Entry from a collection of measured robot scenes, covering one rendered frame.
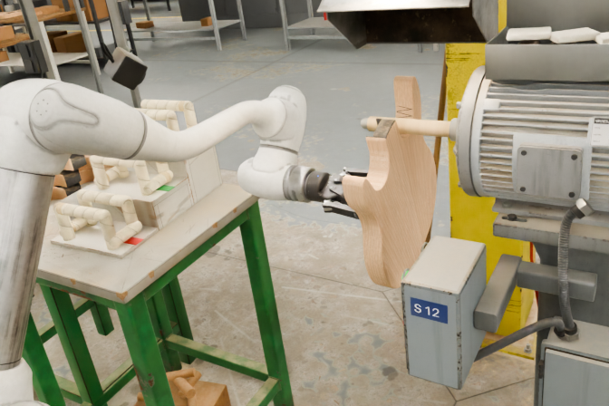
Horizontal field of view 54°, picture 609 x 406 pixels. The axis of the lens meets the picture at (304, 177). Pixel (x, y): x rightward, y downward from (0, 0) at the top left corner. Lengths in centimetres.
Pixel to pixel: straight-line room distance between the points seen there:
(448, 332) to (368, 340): 162
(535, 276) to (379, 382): 137
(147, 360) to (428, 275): 84
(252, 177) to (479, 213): 108
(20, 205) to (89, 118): 24
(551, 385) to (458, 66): 122
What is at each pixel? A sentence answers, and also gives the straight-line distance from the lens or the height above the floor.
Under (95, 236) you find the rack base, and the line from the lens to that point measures 174.
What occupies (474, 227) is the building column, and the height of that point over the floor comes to 51.
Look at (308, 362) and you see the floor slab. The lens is 255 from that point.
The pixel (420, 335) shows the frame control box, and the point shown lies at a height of 102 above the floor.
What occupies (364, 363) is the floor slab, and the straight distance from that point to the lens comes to 251.
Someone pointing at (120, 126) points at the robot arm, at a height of 138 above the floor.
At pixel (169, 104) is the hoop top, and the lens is 185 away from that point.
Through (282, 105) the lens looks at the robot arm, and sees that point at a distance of 146.
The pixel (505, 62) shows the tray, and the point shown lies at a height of 141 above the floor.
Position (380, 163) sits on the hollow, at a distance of 122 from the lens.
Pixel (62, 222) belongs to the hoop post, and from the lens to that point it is 173.
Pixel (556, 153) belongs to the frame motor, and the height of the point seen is 128.
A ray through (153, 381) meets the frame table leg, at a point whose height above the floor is 64.
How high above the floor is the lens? 168
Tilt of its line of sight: 24 degrees down
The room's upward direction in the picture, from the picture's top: 8 degrees counter-clockwise
